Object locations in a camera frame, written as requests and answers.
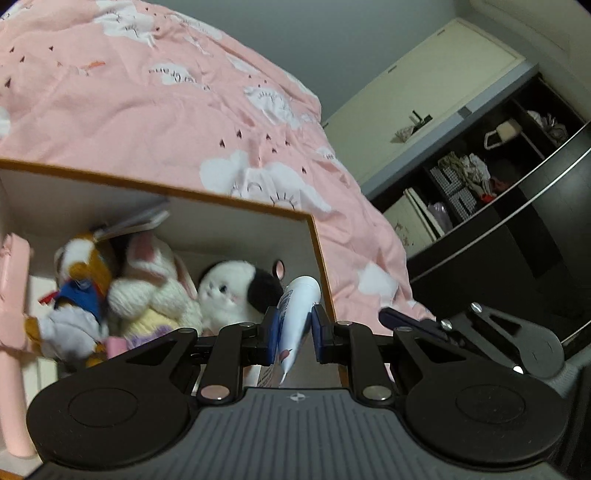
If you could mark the white cardboard box orange rim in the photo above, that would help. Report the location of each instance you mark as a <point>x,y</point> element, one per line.
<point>207,221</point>

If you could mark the white dog plush black ear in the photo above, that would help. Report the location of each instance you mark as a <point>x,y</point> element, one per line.
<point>221,295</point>

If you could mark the pink printed blanket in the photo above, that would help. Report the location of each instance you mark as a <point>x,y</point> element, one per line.
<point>161,92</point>

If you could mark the grey crumpled cloth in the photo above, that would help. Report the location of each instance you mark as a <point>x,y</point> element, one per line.
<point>549,122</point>

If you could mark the flat white box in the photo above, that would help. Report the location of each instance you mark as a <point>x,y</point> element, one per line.
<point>411,217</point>

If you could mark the pale purple bag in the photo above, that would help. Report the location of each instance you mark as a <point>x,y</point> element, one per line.
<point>439,217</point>

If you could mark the black shelf unit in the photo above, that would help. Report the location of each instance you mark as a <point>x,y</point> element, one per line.
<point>508,240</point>

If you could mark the cream cabinet door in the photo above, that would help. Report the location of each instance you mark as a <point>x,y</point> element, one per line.
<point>438,78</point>

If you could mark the knitted white bunny plush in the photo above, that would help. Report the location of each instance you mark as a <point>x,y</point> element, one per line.
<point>147,286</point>

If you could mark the white squeeze tube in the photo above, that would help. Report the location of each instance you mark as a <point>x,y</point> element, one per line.
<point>298,314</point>

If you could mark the houndstooth bag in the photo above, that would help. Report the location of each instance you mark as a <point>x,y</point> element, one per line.
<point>455,189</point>

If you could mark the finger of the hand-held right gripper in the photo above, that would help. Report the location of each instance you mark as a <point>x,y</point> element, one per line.
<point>401,318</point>

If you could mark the brown fox plush blue outfit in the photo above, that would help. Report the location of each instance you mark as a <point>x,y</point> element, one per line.
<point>78,318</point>

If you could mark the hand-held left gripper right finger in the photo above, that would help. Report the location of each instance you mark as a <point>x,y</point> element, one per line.
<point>318,336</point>

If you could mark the pink selfie stick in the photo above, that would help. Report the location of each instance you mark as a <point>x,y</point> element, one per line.
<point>14,286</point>

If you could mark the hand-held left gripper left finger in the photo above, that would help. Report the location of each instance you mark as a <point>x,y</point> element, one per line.
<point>272,333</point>

